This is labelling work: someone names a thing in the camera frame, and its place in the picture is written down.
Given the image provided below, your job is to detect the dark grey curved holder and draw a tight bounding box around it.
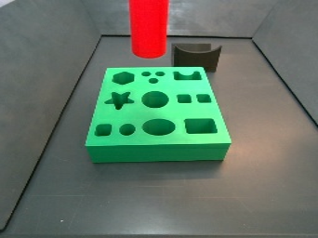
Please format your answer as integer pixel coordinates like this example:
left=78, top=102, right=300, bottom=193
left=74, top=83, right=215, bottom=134
left=171, top=43, right=222, bottom=73

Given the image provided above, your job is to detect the green shape sorter block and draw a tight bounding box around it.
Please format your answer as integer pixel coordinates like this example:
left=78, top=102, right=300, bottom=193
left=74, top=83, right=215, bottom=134
left=86, top=67, right=231, bottom=163

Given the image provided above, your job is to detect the red cylinder peg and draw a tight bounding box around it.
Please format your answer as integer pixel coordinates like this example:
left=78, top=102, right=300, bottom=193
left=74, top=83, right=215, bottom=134
left=130, top=0, right=169, bottom=59

